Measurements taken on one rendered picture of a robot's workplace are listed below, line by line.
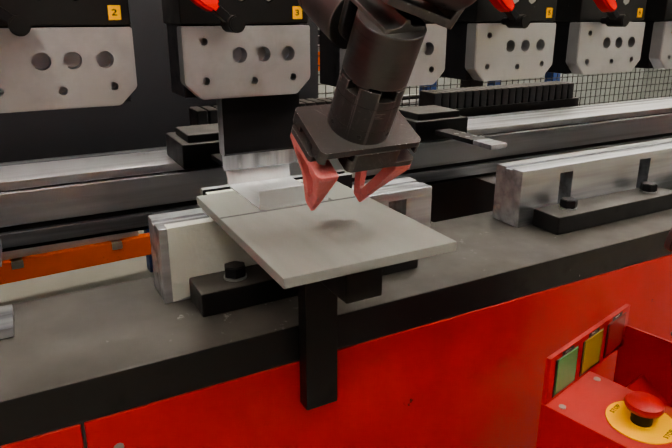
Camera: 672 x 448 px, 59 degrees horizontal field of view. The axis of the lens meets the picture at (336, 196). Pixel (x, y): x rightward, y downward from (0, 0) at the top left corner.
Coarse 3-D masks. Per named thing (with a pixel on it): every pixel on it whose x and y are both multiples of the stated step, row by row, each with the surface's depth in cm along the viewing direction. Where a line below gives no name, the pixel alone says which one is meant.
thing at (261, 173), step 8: (248, 168) 76; (256, 168) 77; (264, 168) 77; (272, 168) 78; (280, 168) 78; (288, 168) 79; (232, 176) 75; (240, 176) 76; (248, 176) 76; (256, 176) 77; (264, 176) 77; (272, 176) 78; (280, 176) 78; (288, 176) 79
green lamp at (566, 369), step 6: (576, 348) 70; (570, 354) 69; (576, 354) 70; (558, 360) 68; (564, 360) 68; (570, 360) 70; (576, 360) 71; (558, 366) 68; (564, 366) 69; (570, 366) 70; (558, 372) 68; (564, 372) 69; (570, 372) 70; (558, 378) 69; (564, 378) 70; (570, 378) 71; (558, 384) 69; (564, 384) 70; (558, 390) 69
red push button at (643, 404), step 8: (632, 392) 66; (640, 392) 66; (624, 400) 65; (632, 400) 65; (640, 400) 64; (648, 400) 64; (656, 400) 64; (632, 408) 64; (640, 408) 64; (648, 408) 63; (656, 408) 63; (664, 408) 64; (632, 416) 65; (640, 416) 64; (648, 416) 63; (656, 416) 63; (640, 424) 65; (648, 424) 64
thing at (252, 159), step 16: (256, 96) 72; (272, 96) 73; (288, 96) 74; (224, 112) 71; (240, 112) 72; (256, 112) 73; (272, 112) 74; (288, 112) 75; (224, 128) 72; (240, 128) 72; (256, 128) 73; (272, 128) 74; (288, 128) 75; (224, 144) 72; (240, 144) 73; (256, 144) 74; (272, 144) 75; (288, 144) 76; (224, 160) 74; (240, 160) 74; (256, 160) 76; (272, 160) 77; (288, 160) 78
